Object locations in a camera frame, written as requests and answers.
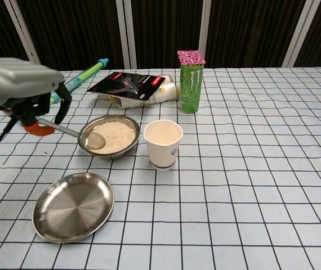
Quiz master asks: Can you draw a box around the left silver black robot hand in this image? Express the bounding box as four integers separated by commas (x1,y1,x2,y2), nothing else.
0,57,73,138

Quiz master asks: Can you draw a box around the small metal spoon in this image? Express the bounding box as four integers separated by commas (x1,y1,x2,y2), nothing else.
38,118,107,149

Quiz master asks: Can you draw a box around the steel bowl of rice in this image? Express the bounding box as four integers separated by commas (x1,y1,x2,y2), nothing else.
78,115,141,160

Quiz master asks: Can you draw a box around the empty steel plate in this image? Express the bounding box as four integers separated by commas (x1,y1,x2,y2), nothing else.
32,172,115,244

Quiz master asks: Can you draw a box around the green blue water pump toy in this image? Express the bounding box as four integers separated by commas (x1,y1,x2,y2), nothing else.
50,58,109,105

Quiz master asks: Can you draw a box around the black glue gun box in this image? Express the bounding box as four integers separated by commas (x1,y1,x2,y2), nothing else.
86,71,166,101

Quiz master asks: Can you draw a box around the green energy drink can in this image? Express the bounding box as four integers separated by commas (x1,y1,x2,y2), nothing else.
179,62,205,114

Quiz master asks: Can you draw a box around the white black checked tablecloth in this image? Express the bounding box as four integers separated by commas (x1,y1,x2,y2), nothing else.
0,66,321,270

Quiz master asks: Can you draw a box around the white partition frame post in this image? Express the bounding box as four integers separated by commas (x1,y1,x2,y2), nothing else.
198,0,212,61
4,0,42,71
283,0,319,68
115,0,137,70

